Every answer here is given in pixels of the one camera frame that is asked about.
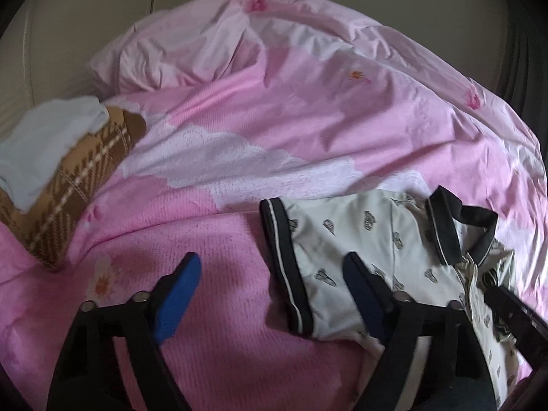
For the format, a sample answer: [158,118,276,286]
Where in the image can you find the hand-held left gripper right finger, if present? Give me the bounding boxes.
[342,252,498,411]

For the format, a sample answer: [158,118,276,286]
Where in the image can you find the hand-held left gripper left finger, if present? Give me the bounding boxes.
[46,252,202,411]

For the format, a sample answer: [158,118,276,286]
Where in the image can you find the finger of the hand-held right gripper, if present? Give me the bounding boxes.
[484,285,548,354]

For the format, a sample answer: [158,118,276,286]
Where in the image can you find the pale printed polo shirt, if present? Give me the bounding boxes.
[259,185,534,411]

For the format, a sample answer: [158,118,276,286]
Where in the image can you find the pink textured bed sheet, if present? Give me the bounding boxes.
[0,94,433,411]

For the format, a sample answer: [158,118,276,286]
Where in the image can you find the person's dark trouser leg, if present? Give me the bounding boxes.
[409,374,499,411]

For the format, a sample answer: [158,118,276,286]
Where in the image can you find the brown plaid pillow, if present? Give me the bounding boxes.
[0,103,148,271]

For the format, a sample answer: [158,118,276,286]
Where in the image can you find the light blue cloth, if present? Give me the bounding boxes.
[0,95,110,214]

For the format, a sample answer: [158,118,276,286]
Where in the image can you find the light pink smooth quilt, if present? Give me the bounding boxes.
[88,0,548,275]

